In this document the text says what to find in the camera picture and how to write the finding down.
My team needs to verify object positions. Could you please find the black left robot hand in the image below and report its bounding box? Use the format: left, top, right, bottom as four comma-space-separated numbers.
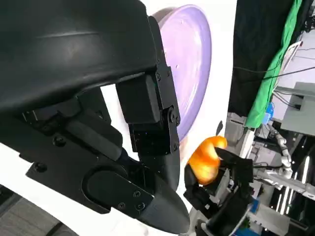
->
0, 0, 190, 234

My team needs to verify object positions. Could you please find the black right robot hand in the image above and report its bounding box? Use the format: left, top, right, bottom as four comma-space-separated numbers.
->
183, 147, 255, 221

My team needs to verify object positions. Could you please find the orange and white bread roll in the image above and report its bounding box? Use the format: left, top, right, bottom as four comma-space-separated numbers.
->
187, 136, 228, 185

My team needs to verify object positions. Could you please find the grey machine box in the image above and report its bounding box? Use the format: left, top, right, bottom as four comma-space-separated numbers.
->
280, 82, 315, 136

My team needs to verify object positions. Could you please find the lilac plate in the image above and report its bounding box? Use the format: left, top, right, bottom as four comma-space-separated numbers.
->
150, 4, 212, 143

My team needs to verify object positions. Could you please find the green cloth backdrop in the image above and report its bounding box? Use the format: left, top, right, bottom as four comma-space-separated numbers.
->
246, 0, 309, 128

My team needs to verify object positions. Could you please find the black curtain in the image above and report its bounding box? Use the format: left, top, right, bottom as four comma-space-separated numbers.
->
228, 0, 296, 120

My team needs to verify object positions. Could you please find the thin black background cable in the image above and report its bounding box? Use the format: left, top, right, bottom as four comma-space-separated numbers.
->
232, 65, 315, 80

